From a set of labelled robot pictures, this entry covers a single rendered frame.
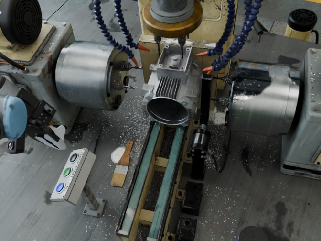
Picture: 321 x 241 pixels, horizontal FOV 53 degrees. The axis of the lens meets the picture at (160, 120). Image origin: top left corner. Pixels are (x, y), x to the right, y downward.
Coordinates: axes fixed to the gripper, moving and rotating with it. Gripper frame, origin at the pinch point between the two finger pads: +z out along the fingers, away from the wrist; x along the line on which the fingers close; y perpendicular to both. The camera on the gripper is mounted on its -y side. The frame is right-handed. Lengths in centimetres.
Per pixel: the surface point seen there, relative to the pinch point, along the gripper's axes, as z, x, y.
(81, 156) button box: 5.5, -3.0, 0.4
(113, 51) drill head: -1.7, -6.1, 38.4
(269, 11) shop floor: 131, -2, 235
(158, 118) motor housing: 25.2, -10.2, 27.8
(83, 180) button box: 9.4, -3.4, -5.7
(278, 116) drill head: 34, -52, 25
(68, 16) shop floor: 32, 162, 198
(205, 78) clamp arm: 8.4, -40.2, 23.0
